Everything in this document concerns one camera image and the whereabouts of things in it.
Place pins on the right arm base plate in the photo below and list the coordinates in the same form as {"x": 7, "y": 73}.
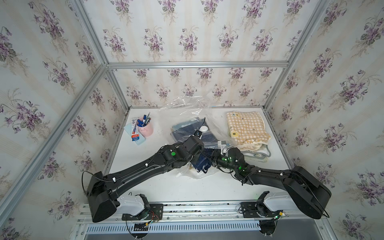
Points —
{"x": 261, "y": 209}

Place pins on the clear plastic vacuum bag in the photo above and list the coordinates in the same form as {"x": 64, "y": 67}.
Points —
{"x": 186, "y": 116}

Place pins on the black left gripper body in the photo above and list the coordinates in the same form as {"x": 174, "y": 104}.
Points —
{"x": 194, "y": 158}

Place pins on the aluminium mounting rail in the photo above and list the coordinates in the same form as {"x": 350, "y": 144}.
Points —
{"x": 223, "y": 210}

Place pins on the aluminium frame crossbar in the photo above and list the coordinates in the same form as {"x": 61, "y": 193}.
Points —
{"x": 193, "y": 65}

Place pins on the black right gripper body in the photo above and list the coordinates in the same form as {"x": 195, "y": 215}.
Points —
{"x": 223, "y": 161}

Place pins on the navy blue star blanket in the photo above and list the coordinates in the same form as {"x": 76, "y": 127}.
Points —
{"x": 180, "y": 132}

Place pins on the white vacuum bag valve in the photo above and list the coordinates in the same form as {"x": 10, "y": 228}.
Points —
{"x": 203, "y": 129}

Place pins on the pink pen cup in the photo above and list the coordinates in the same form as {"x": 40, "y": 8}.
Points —
{"x": 145, "y": 130}

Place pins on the blue pens in cup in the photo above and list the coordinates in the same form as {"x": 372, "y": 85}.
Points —
{"x": 144, "y": 120}

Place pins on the orange checkered blanket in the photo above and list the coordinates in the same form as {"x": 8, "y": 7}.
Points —
{"x": 247, "y": 130}

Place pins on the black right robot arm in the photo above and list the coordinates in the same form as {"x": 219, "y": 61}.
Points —
{"x": 308, "y": 193}

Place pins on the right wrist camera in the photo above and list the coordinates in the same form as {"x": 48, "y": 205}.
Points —
{"x": 224, "y": 146}

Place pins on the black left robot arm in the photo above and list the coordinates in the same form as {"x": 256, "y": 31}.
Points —
{"x": 104, "y": 190}

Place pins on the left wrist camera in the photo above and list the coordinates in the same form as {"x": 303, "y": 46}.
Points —
{"x": 198, "y": 134}

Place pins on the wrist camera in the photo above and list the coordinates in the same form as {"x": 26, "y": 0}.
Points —
{"x": 224, "y": 146}
{"x": 198, "y": 134}

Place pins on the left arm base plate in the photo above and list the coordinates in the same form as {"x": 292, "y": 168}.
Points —
{"x": 147, "y": 211}

